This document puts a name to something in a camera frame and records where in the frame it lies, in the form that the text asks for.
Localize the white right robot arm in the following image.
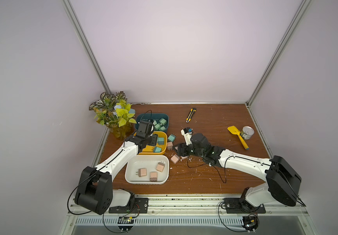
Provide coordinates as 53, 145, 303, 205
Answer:
174, 133, 302, 211

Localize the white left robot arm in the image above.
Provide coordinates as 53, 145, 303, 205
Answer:
73, 121, 154, 215

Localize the yellow storage bin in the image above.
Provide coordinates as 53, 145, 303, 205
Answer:
139, 131, 168, 155

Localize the teal storage bin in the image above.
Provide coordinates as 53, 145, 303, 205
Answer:
134, 112, 169, 133

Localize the white storage bin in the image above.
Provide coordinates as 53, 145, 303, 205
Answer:
125, 155, 169, 185

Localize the yellow black utility knife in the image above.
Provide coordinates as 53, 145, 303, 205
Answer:
186, 108, 197, 123

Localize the yellow toy shovel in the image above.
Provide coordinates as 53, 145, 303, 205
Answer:
227, 126, 249, 150

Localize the potted green plant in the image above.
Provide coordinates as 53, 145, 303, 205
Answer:
89, 91, 137, 140

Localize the silver tin can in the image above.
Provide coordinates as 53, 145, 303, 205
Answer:
240, 126, 255, 140

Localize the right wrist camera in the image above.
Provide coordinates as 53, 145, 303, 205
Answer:
181, 127, 192, 146

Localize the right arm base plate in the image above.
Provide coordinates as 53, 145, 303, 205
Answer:
221, 198, 266, 214

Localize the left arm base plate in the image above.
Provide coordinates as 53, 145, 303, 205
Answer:
108, 197, 149, 214

